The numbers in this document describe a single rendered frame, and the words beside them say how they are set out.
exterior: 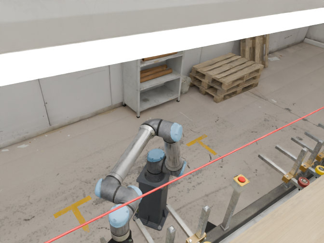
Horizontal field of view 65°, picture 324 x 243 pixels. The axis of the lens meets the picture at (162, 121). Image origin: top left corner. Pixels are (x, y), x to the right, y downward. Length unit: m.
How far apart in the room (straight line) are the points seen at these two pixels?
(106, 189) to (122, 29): 1.17
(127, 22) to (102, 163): 3.20
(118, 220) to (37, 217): 1.90
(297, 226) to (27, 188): 2.68
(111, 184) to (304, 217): 1.34
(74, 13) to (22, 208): 3.03
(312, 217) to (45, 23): 2.05
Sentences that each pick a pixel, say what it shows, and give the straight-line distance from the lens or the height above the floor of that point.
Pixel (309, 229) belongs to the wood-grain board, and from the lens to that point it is 2.04.
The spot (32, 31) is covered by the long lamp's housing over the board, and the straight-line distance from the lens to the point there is 0.18.
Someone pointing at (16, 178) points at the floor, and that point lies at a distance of 3.48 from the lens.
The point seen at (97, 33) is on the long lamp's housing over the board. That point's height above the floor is 2.33.
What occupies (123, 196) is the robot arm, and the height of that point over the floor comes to 1.36.
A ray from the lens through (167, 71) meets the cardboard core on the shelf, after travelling 4.25.
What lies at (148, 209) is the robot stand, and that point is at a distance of 2.63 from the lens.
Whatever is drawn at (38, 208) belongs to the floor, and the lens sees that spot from 3.10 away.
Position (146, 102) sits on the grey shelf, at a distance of 4.22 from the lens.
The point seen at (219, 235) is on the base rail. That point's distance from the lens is 2.01.
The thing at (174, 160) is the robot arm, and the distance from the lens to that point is 1.98.
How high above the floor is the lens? 2.39
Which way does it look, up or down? 36 degrees down
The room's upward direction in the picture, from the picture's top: 4 degrees clockwise
